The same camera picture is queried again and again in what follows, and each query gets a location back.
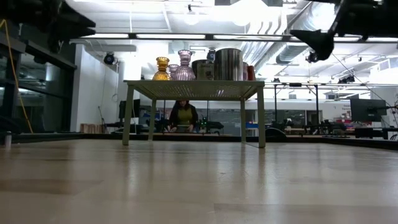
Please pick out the amber glass candle holder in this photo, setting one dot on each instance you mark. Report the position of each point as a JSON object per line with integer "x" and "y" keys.
{"x": 161, "y": 74}

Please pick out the black aluminium table frame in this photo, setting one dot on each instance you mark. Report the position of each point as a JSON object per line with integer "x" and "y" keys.
{"x": 186, "y": 137}

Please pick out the floral label candle tin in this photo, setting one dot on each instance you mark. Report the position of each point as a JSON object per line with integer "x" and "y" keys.
{"x": 228, "y": 65}

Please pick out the white cylindrical post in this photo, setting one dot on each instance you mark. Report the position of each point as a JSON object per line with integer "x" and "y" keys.
{"x": 7, "y": 140}

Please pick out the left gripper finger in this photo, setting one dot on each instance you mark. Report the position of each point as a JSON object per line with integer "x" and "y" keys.
{"x": 79, "y": 20}
{"x": 82, "y": 33}

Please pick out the white label candle tin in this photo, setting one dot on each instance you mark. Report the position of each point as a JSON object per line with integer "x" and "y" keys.
{"x": 202, "y": 71}

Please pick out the background black robot arm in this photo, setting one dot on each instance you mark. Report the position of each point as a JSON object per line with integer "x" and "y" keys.
{"x": 213, "y": 125}

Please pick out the black track spotlights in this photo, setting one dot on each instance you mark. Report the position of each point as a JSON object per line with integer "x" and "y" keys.
{"x": 346, "y": 80}

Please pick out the overhead light bar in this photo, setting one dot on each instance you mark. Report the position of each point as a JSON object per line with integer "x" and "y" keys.
{"x": 171, "y": 36}

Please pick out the green perforated metal shelf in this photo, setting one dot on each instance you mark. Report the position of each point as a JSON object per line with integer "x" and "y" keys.
{"x": 199, "y": 90}

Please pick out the black monitor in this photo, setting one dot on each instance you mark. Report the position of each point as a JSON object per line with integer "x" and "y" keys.
{"x": 136, "y": 109}
{"x": 368, "y": 110}

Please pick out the round pendant lamp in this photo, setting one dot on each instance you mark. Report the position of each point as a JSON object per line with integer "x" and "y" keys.
{"x": 191, "y": 17}

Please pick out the person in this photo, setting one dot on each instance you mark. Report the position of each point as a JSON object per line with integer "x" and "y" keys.
{"x": 185, "y": 116}

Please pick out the blue box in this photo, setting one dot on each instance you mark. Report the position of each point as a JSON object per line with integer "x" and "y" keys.
{"x": 252, "y": 125}

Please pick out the black metal rig frame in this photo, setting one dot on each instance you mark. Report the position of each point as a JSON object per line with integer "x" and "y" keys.
{"x": 295, "y": 84}

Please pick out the wooden crate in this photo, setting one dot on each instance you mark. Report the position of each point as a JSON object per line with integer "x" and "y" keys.
{"x": 91, "y": 128}

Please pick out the black ceiling spotlight cluster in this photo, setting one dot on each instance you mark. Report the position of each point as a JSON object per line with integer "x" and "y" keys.
{"x": 311, "y": 57}

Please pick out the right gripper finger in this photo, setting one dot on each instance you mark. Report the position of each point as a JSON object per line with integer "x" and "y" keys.
{"x": 320, "y": 42}

